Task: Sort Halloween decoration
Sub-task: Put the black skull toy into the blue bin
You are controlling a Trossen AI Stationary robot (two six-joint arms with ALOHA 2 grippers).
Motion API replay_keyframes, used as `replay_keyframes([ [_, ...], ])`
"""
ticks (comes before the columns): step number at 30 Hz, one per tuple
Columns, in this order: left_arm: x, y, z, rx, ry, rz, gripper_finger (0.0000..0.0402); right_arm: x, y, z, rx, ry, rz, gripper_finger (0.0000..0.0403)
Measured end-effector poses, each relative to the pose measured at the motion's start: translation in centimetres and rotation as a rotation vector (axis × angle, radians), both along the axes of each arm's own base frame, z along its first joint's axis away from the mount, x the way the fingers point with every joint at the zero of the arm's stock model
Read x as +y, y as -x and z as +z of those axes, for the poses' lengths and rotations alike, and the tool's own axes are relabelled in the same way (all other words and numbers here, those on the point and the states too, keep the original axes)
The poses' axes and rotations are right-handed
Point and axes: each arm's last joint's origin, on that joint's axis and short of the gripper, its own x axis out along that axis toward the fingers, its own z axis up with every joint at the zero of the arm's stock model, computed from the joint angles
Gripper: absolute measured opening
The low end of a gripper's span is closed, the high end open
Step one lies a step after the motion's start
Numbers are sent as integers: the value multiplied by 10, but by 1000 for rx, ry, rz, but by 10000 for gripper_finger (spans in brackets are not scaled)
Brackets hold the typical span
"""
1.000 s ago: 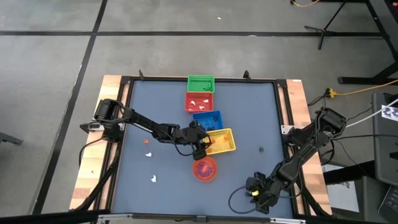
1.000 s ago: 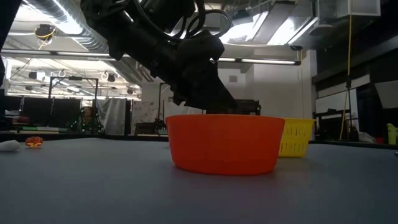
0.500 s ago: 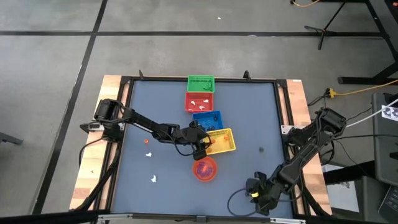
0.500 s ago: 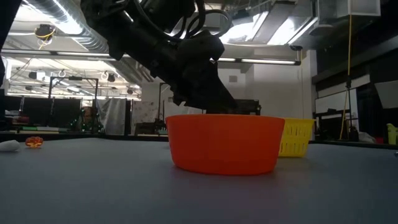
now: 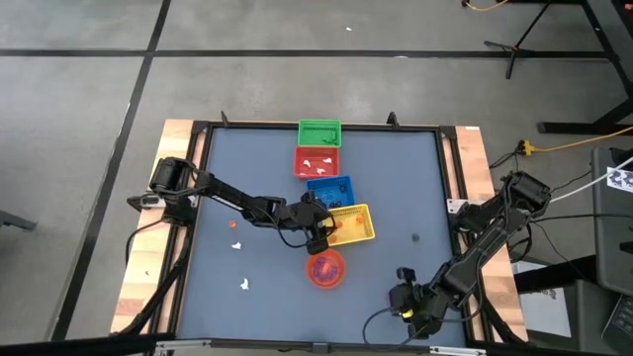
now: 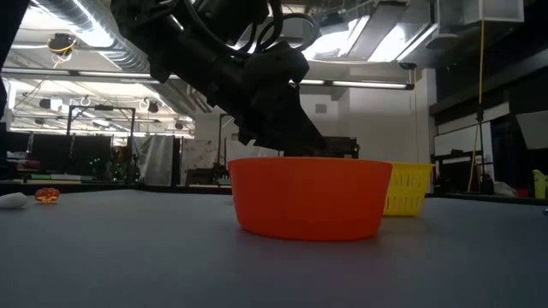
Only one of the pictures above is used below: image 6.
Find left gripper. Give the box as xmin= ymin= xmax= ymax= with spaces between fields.
xmin=147 ymin=25 xmax=327 ymax=157

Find yellow plastic basket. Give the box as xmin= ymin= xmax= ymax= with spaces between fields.
xmin=383 ymin=161 xmax=435 ymax=217

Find orange translucent pumpkin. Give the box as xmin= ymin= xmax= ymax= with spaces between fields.
xmin=34 ymin=187 xmax=61 ymax=204

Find white plastic ghost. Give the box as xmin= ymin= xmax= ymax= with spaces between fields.
xmin=0 ymin=192 xmax=29 ymax=210

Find orange plastic bowl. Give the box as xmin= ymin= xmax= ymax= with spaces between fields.
xmin=227 ymin=157 xmax=394 ymax=242

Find ceiling light strip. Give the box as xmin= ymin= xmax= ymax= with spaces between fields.
xmin=299 ymin=78 xmax=415 ymax=91

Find grey curtain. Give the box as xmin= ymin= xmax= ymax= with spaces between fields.
xmin=135 ymin=134 xmax=176 ymax=186

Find person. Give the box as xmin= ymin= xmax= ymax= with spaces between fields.
xmin=111 ymin=145 xmax=132 ymax=181

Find white board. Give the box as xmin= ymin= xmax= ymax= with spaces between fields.
xmin=433 ymin=121 xmax=493 ymax=158

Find black metal stand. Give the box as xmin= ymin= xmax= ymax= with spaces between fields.
xmin=66 ymin=104 xmax=137 ymax=183

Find black partition screen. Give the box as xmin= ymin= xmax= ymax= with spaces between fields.
xmin=6 ymin=132 xmax=113 ymax=175

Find yellow-green container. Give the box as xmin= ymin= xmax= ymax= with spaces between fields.
xmin=532 ymin=169 xmax=548 ymax=200

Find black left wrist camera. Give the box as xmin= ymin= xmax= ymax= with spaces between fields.
xmin=246 ymin=41 xmax=311 ymax=86

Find yellow hanging cord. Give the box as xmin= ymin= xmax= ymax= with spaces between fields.
xmin=466 ymin=19 xmax=487 ymax=193

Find silver ceiling duct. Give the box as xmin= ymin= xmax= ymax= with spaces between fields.
xmin=36 ymin=0 xmax=151 ymax=74

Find yellow cable reel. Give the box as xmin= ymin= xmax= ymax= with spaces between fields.
xmin=46 ymin=33 xmax=78 ymax=56

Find white wall panel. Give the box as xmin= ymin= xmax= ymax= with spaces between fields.
xmin=515 ymin=110 xmax=548 ymax=151

